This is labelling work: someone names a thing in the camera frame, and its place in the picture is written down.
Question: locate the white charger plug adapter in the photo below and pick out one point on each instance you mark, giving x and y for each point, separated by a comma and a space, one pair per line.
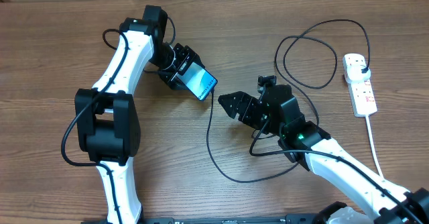
355, 74

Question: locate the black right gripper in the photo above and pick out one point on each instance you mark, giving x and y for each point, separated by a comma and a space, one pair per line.
242, 109

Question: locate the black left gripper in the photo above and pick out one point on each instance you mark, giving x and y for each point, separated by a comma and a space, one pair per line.
188, 56

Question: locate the white power strip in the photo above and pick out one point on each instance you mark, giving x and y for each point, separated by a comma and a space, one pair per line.
361, 93

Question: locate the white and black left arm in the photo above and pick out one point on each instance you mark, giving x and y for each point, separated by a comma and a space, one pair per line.
106, 116

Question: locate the Samsung Galaxy smartphone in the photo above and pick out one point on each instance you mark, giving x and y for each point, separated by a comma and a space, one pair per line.
197, 80

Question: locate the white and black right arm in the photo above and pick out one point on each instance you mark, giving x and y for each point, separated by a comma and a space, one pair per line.
380, 200

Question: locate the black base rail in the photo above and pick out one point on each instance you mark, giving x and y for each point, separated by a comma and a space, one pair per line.
300, 218

